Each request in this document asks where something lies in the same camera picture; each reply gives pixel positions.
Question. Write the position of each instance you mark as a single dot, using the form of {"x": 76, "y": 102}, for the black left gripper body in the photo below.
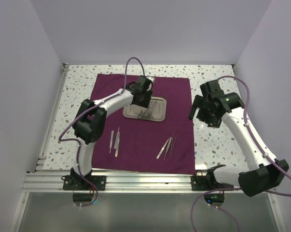
{"x": 145, "y": 100}

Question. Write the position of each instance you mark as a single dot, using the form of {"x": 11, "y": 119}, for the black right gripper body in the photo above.
{"x": 205, "y": 114}

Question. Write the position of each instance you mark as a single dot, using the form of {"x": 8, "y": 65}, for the steel instrument tray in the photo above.
{"x": 132, "y": 111}

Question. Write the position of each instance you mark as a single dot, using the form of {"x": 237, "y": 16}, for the small silver tweezers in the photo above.
{"x": 111, "y": 141}

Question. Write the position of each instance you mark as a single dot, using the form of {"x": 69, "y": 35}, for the pointed silver tweezers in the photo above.
{"x": 170, "y": 145}

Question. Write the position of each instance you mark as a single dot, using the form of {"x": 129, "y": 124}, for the maroon surgical cloth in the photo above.
{"x": 141, "y": 141}

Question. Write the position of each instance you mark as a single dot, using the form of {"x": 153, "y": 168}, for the large silver tweezers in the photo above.
{"x": 116, "y": 145}

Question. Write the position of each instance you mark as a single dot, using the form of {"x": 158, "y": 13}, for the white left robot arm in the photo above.
{"x": 91, "y": 120}

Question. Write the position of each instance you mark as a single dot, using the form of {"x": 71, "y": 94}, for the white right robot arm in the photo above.
{"x": 265, "y": 171}

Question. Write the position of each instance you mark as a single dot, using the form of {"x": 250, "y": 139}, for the steel scissors and forceps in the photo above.
{"x": 151, "y": 113}

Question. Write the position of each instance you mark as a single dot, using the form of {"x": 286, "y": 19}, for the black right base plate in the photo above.
{"x": 202, "y": 181}

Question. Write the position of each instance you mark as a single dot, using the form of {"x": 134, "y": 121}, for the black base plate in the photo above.
{"x": 78, "y": 183}
{"x": 202, "y": 181}

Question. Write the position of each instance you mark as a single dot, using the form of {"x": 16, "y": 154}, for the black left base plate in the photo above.
{"x": 78, "y": 183}

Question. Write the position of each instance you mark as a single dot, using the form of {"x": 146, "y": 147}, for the aluminium rail frame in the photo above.
{"x": 45, "y": 206}

